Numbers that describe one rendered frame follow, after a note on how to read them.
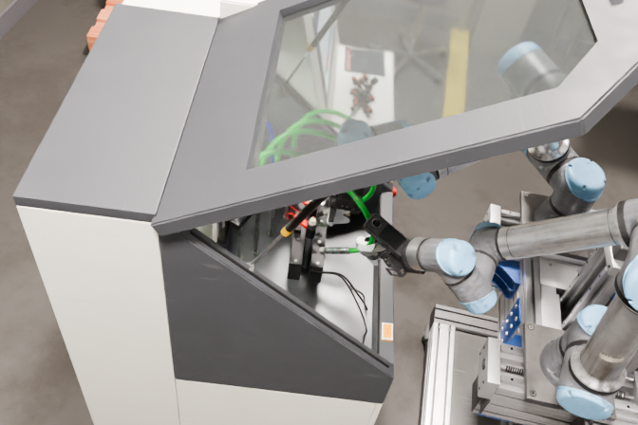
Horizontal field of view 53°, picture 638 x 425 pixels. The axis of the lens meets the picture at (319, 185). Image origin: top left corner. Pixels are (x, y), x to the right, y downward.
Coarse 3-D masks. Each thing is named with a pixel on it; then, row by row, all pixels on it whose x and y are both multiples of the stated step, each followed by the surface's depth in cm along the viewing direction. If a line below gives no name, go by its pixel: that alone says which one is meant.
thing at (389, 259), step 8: (408, 240) 146; (376, 248) 154; (384, 248) 152; (384, 256) 151; (392, 256) 151; (392, 264) 151; (400, 264) 152; (400, 272) 152; (416, 272) 150; (424, 272) 148
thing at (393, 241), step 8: (376, 216) 149; (368, 224) 148; (376, 224) 148; (384, 224) 149; (368, 232) 150; (376, 232) 148; (384, 232) 148; (392, 232) 149; (400, 232) 149; (384, 240) 148; (392, 240) 148; (400, 240) 148; (392, 248) 147; (400, 248) 148; (400, 256) 148
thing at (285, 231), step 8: (312, 200) 123; (320, 200) 122; (304, 208) 126; (312, 208) 124; (296, 216) 128; (304, 216) 126; (288, 224) 130; (296, 224) 128; (288, 232) 131; (248, 264) 143
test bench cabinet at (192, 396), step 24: (192, 384) 180; (216, 384) 179; (192, 408) 191; (216, 408) 190; (240, 408) 189; (264, 408) 187; (288, 408) 186; (312, 408) 185; (336, 408) 184; (360, 408) 183
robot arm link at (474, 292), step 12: (480, 264) 141; (492, 264) 143; (468, 276) 136; (480, 276) 139; (492, 276) 142; (456, 288) 138; (468, 288) 137; (480, 288) 138; (492, 288) 141; (468, 300) 139; (480, 300) 138; (492, 300) 140; (480, 312) 140
